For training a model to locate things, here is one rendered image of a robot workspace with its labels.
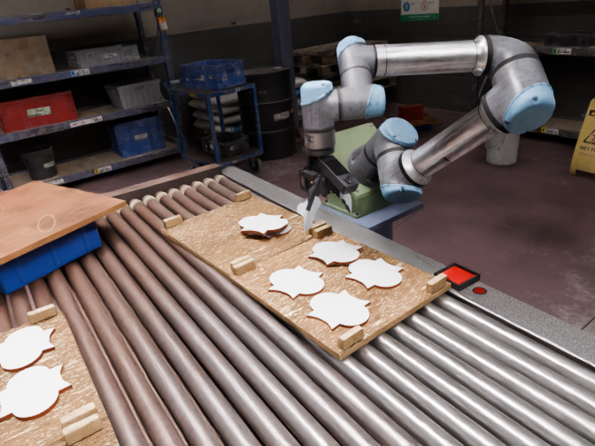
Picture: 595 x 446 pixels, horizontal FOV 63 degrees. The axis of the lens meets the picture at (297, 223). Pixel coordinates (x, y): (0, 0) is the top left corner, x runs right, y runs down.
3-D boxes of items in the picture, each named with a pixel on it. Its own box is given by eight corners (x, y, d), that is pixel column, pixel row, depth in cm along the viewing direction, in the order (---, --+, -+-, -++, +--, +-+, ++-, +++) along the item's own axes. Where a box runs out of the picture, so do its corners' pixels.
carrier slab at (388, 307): (332, 234, 142) (331, 229, 142) (451, 288, 112) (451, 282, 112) (229, 281, 124) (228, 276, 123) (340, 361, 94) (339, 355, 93)
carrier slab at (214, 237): (251, 199, 173) (251, 195, 172) (331, 233, 143) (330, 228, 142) (161, 233, 153) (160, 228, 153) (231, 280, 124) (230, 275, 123)
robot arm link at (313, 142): (341, 127, 116) (314, 135, 111) (342, 146, 118) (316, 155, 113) (320, 123, 121) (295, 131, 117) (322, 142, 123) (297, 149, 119)
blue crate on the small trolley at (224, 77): (210, 81, 478) (207, 59, 469) (247, 82, 449) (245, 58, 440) (181, 89, 451) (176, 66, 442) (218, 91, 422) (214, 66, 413)
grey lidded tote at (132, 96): (149, 97, 547) (144, 76, 537) (165, 100, 523) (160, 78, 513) (107, 107, 517) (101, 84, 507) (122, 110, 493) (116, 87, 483)
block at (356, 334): (359, 334, 98) (358, 323, 97) (365, 338, 97) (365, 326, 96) (336, 347, 95) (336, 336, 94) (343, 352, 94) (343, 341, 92)
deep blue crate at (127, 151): (154, 141, 569) (148, 110, 553) (166, 148, 538) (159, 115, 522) (112, 151, 545) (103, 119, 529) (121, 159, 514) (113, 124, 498)
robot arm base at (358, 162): (366, 142, 171) (380, 126, 163) (394, 174, 169) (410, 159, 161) (338, 160, 163) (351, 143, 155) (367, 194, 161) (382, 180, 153)
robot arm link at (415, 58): (537, 18, 118) (336, 27, 116) (550, 51, 114) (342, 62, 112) (516, 53, 129) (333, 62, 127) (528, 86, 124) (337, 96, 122)
